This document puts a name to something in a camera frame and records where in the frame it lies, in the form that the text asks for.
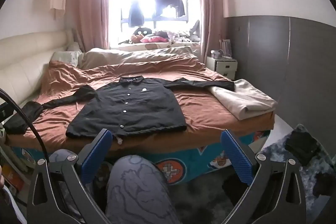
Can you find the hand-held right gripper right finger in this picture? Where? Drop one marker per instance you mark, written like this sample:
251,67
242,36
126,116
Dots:
236,155

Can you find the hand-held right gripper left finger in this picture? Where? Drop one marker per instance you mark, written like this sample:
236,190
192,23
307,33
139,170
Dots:
101,150

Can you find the black button jacket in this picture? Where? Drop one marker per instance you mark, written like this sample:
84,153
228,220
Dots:
131,108

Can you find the black clothes pile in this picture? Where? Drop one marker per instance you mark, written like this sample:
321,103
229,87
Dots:
299,145

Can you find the teal cartoon bed sheet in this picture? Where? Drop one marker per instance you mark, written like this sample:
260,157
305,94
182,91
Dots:
204,154

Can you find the beige folded blanket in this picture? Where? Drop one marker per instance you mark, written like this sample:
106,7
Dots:
246,100

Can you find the cream padded headboard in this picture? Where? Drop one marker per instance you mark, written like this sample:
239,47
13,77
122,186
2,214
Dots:
23,56

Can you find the brown bed blanket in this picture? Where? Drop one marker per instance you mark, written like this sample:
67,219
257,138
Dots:
199,108

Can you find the white patterned pillow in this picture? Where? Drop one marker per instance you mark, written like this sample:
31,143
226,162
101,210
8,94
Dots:
65,57

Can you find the grey shaggy rug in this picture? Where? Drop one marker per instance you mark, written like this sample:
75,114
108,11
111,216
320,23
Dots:
319,176

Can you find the white nightstand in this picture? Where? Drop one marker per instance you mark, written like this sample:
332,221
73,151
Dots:
225,66

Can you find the beige duvet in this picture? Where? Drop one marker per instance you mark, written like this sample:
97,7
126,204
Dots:
131,56

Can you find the white mug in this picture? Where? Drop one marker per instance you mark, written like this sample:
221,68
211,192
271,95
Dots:
215,53

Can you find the black plush toy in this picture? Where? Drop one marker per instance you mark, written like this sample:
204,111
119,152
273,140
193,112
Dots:
143,31

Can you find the pink curtain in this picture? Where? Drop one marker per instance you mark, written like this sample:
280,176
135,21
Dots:
210,3
92,3

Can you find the hanging dark garment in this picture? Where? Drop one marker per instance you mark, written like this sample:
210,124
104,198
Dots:
136,11

